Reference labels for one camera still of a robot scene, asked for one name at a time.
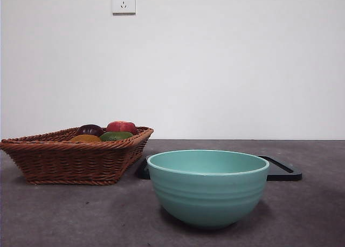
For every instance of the teal ribbed bowl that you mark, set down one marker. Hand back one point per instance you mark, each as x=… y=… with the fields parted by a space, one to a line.
x=208 y=198

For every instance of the brown kiwifruit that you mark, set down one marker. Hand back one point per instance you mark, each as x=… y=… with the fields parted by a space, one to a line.
x=86 y=138

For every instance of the red apple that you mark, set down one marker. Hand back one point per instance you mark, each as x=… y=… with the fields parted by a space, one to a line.
x=121 y=127

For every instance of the green fruit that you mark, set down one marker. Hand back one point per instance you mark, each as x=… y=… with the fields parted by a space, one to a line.
x=116 y=136

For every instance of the dark purple fruit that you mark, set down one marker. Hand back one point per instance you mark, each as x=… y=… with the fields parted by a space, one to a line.
x=89 y=129

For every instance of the brown wicker basket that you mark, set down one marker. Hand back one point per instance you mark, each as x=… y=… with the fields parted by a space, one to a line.
x=72 y=163

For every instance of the black rectangular tray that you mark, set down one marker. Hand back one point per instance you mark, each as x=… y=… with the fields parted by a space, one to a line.
x=283 y=174

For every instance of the white wall socket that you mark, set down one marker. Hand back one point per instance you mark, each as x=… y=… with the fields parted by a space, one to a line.
x=124 y=7

